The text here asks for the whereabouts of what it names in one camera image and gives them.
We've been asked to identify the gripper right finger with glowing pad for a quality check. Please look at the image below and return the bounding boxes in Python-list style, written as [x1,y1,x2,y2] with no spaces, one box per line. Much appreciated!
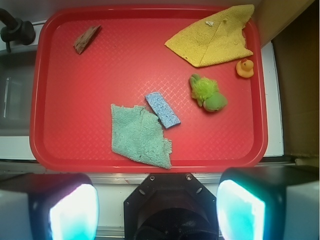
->
[216,166,320,240]

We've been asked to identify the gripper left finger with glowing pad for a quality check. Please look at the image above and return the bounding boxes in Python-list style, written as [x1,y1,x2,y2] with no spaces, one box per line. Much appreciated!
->
[0,173,99,240]

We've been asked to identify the brown wood chip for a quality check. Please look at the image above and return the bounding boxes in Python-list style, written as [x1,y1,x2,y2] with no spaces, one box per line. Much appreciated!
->
[73,25,101,55]

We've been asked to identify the teal cloth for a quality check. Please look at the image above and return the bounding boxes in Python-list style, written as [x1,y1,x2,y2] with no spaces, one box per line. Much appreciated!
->
[110,104,172,170]

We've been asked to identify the green plush turtle toy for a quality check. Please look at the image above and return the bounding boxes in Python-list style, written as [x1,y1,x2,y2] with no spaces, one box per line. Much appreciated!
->
[189,73,228,112]

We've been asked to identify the yellow rubber duck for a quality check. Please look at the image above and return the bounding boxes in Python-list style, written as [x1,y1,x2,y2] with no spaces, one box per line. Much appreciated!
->
[235,58,254,78]

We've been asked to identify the grey sink basin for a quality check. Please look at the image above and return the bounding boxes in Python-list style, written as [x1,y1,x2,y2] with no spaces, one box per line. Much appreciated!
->
[0,46,37,137]

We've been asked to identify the blue sponge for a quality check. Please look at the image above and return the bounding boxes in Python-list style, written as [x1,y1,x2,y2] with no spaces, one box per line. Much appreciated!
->
[145,92,181,129]

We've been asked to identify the red plastic tray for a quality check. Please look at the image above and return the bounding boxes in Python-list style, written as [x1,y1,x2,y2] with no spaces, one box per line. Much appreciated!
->
[30,5,268,173]

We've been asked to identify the yellow cloth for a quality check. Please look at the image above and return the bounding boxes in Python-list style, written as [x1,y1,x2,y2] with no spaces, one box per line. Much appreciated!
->
[164,4,255,68]

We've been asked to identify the grey faucet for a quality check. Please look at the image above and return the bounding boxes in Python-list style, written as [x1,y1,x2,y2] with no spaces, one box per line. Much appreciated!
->
[0,8,36,53]

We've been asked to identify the brown cardboard box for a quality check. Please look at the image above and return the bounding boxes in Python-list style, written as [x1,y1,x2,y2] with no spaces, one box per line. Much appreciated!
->
[254,0,320,158]

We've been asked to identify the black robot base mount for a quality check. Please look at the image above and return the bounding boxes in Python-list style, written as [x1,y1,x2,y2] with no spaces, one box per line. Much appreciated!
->
[123,173,219,240]

